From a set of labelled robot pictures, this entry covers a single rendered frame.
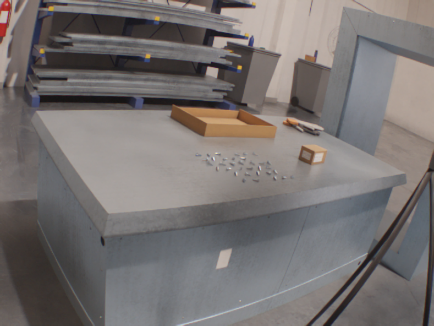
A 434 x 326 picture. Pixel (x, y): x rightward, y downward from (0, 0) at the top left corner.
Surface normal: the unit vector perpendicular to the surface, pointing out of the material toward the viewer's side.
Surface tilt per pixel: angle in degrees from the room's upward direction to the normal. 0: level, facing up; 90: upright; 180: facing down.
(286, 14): 90
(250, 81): 96
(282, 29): 90
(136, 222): 67
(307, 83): 94
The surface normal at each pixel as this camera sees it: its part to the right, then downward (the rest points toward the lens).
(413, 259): -0.81, 0.01
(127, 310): 0.60, 0.37
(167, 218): 0.63, -0.01
